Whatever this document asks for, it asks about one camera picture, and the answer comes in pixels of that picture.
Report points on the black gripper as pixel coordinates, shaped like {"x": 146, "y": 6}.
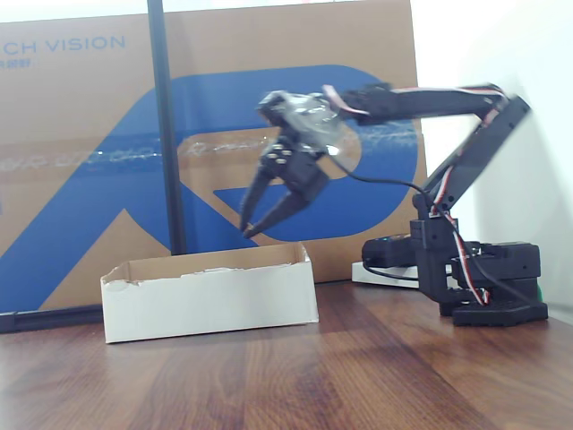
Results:
{"x": 301, "y": 176}

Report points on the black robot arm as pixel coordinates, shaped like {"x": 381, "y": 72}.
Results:
{"x": 483, "y": 148}

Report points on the white open cardboard box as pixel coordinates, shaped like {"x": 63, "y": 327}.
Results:
{"x": 201, "y": 304}

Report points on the large brown blue cardboard panel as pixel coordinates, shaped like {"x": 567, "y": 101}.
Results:
{"x": 67, "y": 134}

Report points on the clear plastic tape wrap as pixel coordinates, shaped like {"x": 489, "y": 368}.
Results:
{"x": 318, "y": 125}

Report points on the black vertical pole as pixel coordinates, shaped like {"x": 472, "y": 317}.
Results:
{"x": 165, "y": 134}

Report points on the black power adapter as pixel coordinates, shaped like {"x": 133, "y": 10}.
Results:
{"x": 389, "y": 253}

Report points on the white power strip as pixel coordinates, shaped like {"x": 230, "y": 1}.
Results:
{"x": 385, "y": 277}

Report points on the black flat base bar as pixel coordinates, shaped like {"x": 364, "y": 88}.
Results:
{"x": 45, "y": 319}

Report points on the small green object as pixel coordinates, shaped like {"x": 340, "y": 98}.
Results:
{"x": 540, "y": 293}

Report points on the grey camera module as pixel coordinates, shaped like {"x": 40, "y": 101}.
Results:
{"x": 273, "y": 107}

